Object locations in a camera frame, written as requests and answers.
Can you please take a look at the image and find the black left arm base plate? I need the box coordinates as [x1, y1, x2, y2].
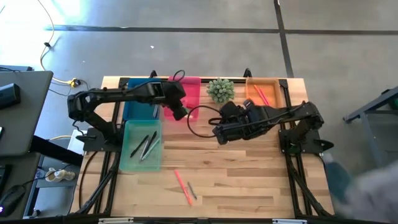
[75, 127, 123, 153]

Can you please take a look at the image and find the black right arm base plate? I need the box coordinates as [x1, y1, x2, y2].
[277, 128, 335, 156]

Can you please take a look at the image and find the black computer mouse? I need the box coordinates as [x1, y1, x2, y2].
[0, 184, 27, 216]

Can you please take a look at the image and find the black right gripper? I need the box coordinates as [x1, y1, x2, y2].
[213, 100, 274, 145]

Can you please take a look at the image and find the orange plastic bin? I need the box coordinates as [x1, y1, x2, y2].
[245, 77, 284, 110]

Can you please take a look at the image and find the blue plastic bin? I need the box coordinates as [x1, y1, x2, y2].
[123, 77, 162, 121]

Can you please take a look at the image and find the teal plastic bin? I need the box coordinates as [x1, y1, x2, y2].
[119, 119, 163, 172]

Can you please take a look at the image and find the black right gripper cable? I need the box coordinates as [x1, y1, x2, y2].
[186, 105, 223, 139]

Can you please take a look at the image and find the black box device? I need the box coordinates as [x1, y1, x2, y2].
[0, 83, 22, 110]

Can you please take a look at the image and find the potted green succulent plant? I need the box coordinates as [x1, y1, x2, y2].
[206, 77, 236, 106]

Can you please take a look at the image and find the blue-grey metal cart frame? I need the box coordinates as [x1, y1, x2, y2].
[343, 86, 398, 184]

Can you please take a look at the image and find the teal pen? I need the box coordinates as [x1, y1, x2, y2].
[141, 138, 162, 161]

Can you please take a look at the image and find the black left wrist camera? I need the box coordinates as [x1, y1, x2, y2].
[172, 105, 190, 122]

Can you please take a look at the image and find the white rounded object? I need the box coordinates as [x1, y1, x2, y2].
[44, 167, 76, 183]

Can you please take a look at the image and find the pink plastic bin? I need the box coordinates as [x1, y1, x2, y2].
[164, 76, 202, 122]

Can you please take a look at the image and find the grey desk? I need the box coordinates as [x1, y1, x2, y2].
[0, 70, 54, 157]

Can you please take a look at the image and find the black desk bar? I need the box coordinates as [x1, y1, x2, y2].
[29, 135, 84, 167]

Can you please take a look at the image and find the black aluminium rig frame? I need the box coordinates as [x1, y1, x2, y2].
[70, 67, 336, 223]

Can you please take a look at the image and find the white frame bracket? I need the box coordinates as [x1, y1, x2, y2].
[272, 218, 308, 224]
[98, 217, 134, 224]

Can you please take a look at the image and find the dark teal blurred object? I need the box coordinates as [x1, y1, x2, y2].
[322, 152, 354, 205]

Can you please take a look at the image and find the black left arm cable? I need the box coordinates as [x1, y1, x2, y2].
[121, 69, 187, 94]

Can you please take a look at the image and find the person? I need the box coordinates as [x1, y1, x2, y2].
[329, 158, 398, 224]

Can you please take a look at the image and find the long pink pencil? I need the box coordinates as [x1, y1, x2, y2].
[174, 169, 194, 205]

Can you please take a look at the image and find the yellow floor cable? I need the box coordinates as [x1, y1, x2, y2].
[36, 0, 77, 86]

